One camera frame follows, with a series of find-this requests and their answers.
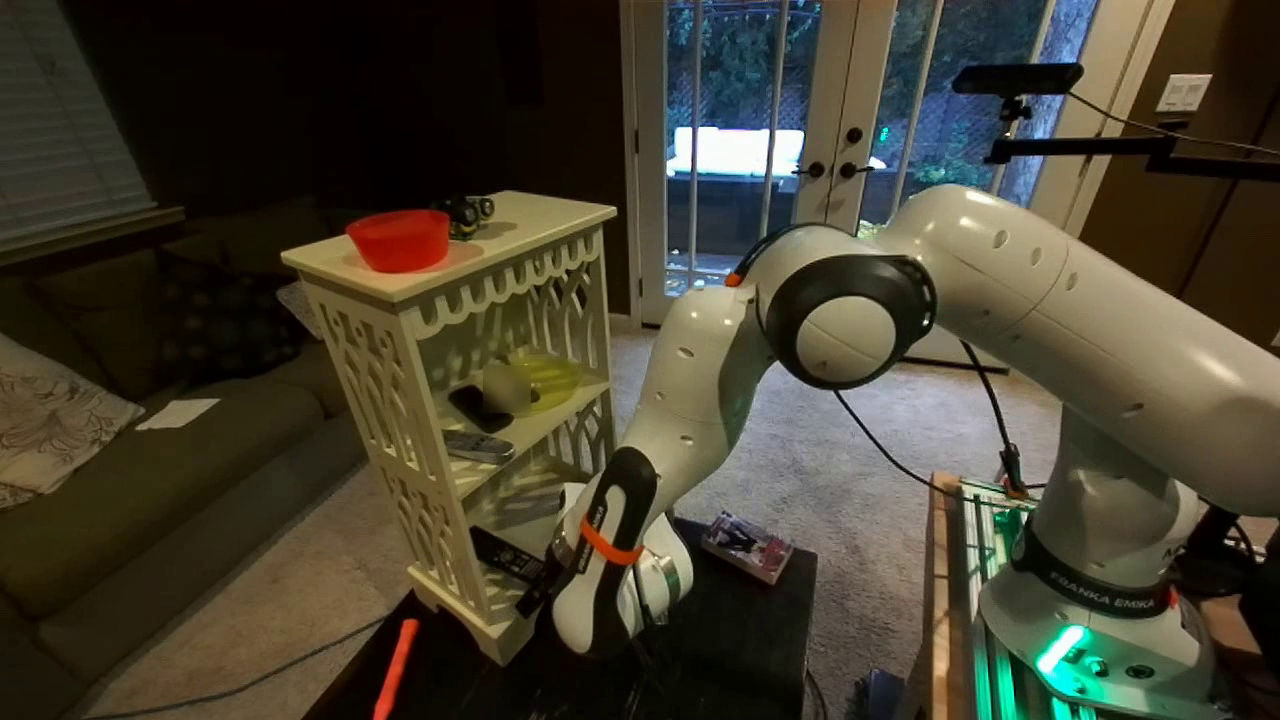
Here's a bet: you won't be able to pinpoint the metal spoon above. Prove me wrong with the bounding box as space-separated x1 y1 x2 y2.
498 353 544 407

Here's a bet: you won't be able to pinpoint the dark green couch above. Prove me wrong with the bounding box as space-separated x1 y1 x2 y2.
0 196 374 720

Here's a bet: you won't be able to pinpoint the black camera boom stand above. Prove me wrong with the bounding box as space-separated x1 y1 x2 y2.
986 92 1280 185

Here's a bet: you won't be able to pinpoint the white light switch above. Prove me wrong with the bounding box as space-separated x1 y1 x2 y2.
1154 67 1219 114

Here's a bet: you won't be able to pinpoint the red plastic bowl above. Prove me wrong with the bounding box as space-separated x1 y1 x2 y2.
345 205 458 277

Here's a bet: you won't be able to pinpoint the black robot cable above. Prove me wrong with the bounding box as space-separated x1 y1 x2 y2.
829 337 1032 500

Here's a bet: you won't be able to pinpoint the white paper sheet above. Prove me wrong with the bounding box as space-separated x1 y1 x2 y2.
131 392 225 435

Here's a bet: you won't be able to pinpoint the red marker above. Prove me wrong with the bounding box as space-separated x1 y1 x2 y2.
368 613 424 720

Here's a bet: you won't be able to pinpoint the yellow-green plate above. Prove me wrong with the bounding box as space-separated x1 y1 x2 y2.
514 347 591 410

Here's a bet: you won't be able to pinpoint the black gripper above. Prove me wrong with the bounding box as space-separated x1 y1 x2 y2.
515 538 580 620

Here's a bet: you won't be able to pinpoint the window blinds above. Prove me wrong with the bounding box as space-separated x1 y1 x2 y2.
0 0 160 252

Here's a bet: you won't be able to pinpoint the black camera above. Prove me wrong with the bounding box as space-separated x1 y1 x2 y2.
950 55 1088 101

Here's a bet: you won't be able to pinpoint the patterned light cushion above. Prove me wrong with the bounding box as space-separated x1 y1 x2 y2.
0 333 150 510

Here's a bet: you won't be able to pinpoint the white lattice shelf unit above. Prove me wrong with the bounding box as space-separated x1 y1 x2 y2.
278 189 637 669

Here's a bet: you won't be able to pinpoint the dark dotted pillow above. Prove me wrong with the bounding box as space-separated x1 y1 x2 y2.
136 252 318 397

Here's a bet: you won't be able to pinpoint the white outdoor box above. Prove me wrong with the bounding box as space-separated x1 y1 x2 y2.
664 122 811 181

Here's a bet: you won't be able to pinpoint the printed card package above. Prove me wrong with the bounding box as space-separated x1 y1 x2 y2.
701 517 797 589

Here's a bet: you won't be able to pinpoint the black red clamp tool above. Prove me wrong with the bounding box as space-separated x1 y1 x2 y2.
996 435 1032 500

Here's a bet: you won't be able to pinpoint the white French doors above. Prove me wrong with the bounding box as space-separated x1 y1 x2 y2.
617 0 1176 376

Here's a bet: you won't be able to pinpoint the black table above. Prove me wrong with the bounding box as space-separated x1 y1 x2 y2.
301 510 820 720

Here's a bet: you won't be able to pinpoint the small blue object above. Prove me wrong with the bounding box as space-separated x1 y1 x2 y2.
851 662 912 720

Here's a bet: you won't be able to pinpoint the black mug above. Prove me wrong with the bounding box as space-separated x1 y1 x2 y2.
445 192 499 242

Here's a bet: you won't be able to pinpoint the grey remote control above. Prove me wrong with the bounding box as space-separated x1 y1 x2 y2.
440 428 521 466

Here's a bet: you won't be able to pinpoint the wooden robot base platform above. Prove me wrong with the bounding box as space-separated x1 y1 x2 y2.
918 466 1280 720

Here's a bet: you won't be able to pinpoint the black remote control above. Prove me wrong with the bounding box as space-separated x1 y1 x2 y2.
447 384 515 435
468 524 551 593

